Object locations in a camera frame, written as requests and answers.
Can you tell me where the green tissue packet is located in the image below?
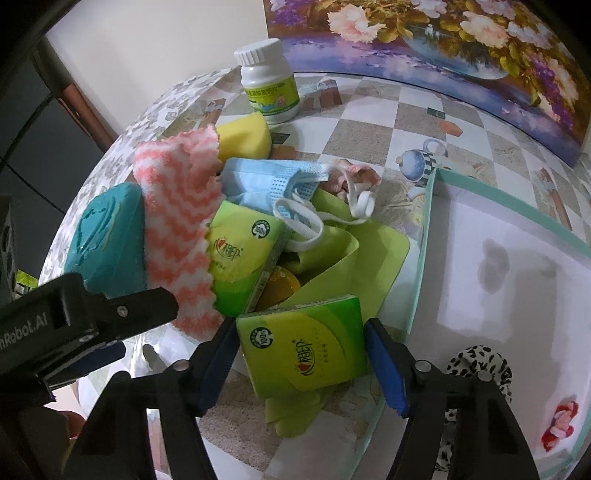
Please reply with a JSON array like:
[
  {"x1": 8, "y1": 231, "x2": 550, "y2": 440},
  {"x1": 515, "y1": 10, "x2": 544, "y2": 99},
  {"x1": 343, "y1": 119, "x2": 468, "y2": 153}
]
[
  {"x1": 203, "y1": 199, "x2": 289, "y2": 319},
  {"x1": 235, "y1": 294, "x2": 370, "y2": 400}
]

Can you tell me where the dark cabinet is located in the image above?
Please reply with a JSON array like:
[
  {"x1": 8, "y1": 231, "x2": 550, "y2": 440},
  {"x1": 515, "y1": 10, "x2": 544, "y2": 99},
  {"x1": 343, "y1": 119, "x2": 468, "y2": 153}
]
[{"x1": 0, "y1": 37, "x2": 116, "y2": 222}]

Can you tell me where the red hair clip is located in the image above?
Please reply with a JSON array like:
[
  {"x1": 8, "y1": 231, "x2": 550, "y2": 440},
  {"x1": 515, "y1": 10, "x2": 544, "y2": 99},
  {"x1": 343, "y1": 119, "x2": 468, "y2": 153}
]
[{"x1": 542, "y1": 401, "x2": 580, "y2": 453}]

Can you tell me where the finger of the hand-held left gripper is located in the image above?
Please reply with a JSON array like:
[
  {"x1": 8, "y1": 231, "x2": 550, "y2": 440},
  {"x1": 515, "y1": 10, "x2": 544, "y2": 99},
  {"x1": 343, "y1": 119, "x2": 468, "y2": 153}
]
[
  {"x1": 46, "y1": 340, "x2": 125, "y2": 387},
  {"x1": 83, "y1": 286, "x2": 180, "y2": 344}
]

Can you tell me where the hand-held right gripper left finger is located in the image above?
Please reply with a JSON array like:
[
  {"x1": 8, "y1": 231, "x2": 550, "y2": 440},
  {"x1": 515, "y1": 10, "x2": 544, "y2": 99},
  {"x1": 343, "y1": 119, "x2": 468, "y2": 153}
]
[{"x1": 65, "y1": 318, "x2": 241, "y2": 480}]

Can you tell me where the floral painting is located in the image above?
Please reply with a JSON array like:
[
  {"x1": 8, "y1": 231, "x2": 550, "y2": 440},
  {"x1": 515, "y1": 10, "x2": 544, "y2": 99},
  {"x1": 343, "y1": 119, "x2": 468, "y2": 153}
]
[{"x1": 262, "y1": 0, "x2": 591, "y2": 168}]

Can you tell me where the pink white striped cloth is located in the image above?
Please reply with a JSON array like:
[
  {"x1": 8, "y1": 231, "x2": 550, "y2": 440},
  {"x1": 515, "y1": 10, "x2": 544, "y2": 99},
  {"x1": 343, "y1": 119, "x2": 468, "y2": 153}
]
[{"x1": 133, "y1": 126, "x2": 227, "y2": 340}]

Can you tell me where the leopard print scrunchie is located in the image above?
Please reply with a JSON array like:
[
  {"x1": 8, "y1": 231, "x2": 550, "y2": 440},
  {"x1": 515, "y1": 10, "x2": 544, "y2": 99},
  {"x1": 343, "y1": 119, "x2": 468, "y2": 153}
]
[{"x1": 434, "y1": 344, "x2": 513, "y2": 472}]

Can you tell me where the white storage box teal trim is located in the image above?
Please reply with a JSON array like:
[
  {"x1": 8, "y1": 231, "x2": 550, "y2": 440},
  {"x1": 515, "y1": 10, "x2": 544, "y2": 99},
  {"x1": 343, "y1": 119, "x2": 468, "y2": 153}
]
[{"x1": 337, "y1": 166, "x2": 591, "y2": 480}]

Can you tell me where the lime green cloth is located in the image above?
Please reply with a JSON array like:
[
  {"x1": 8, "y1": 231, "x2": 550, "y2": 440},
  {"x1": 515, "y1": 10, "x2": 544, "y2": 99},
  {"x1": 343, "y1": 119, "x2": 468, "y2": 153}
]
[{"x1": 265, "y1": 187, "x2": 411, "y2": 439}]

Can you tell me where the yellow sponge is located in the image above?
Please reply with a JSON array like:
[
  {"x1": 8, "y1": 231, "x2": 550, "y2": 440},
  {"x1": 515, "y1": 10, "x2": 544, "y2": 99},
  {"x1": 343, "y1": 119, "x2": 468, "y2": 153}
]
[{"x1": 216, "y1": 112, "x2": 272, "y2": 162}]

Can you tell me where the blue face mask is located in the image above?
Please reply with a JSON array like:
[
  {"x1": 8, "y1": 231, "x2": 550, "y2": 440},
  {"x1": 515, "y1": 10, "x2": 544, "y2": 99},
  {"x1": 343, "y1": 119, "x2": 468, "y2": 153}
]
[{"x1": 222, "y1": 157, "x2": 377, "y2": 252}]

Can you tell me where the teal plastic wipes box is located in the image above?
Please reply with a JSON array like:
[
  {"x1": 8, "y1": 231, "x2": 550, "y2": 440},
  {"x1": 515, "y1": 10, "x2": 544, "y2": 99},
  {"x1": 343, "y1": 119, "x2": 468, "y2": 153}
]
[{"x1": 64, "y1": 182, "x2": 148, "y2": 294}]

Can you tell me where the white pill bottle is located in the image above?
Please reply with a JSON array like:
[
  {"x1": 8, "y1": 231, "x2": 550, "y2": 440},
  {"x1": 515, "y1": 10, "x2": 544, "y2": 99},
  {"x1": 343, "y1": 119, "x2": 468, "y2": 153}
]
[{"x1": 234, "y1": 38, "x2": 301, "y2": 124}]

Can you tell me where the yellow heart-shaped box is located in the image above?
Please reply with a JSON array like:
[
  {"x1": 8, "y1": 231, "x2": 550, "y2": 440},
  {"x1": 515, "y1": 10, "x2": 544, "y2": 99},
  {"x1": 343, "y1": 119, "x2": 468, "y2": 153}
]
[{"x1": 256, "y1": 265, "x2": 303, "y2": 310}]

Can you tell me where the pink patterned fabric piece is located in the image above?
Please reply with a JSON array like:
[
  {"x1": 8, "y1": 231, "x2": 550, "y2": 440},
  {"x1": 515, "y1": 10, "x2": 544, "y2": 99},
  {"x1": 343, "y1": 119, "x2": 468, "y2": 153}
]
[{"x1": 323, "y1": 158, "x2": 382, "y2": 195}]

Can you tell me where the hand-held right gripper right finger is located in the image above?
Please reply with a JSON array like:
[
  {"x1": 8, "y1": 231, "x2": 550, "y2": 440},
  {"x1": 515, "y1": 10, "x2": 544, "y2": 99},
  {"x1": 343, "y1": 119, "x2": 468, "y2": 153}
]
[{"x1": 362, "y1": 318, "x2": 541, "y2": 480}]

